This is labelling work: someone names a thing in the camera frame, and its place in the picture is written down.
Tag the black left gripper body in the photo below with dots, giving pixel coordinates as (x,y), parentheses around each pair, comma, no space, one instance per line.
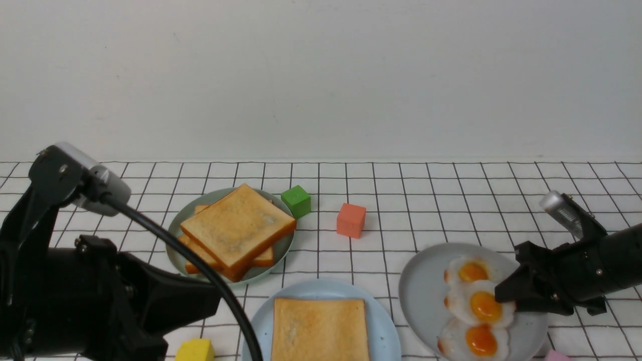
(94,301)

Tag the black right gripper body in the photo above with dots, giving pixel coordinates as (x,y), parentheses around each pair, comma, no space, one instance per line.
(573,275)

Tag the fried egg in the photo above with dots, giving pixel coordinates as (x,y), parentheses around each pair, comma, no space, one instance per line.
(475,304)
(460,341)
(465,271)

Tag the toast slice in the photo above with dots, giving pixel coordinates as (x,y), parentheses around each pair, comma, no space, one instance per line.
(212,263)
(319,329)
(265,259)
(237,229)

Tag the pink cube block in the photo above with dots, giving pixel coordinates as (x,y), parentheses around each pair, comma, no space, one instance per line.
(553,355)

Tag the yellow cube block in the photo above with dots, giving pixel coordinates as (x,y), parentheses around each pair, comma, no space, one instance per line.
(197,349)

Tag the grey egg plate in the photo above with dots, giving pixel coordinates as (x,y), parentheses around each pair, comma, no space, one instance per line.
(422,290)

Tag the light blue plate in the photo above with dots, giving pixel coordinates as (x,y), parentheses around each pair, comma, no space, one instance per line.
(383,339)

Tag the orange-red cube block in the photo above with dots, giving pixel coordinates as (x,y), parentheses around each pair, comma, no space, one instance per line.
(350,220)

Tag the green cube block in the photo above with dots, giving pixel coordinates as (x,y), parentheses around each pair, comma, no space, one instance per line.
(297,200)

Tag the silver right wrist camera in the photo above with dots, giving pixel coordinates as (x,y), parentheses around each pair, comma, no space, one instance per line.
(564,210)

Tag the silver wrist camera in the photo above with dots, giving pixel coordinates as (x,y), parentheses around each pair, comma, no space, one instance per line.
(101,180)
(564,210)

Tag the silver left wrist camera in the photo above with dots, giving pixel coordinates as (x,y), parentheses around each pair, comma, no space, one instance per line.
(101,180)

